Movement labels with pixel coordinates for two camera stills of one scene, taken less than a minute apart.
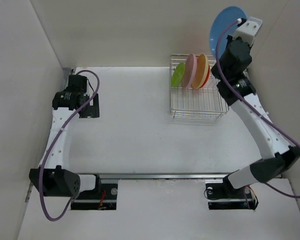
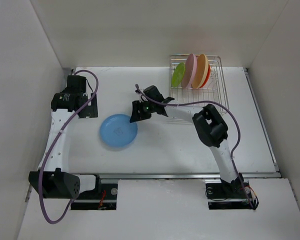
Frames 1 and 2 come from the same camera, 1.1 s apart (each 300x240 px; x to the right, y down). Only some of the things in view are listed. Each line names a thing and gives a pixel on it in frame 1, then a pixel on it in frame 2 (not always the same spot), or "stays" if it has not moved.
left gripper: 91,111 stays
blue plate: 223,20 → 116,130
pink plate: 189,71 stays
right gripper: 230,38 → 137,105
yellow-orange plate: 200,71 stays
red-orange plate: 207,78 stays
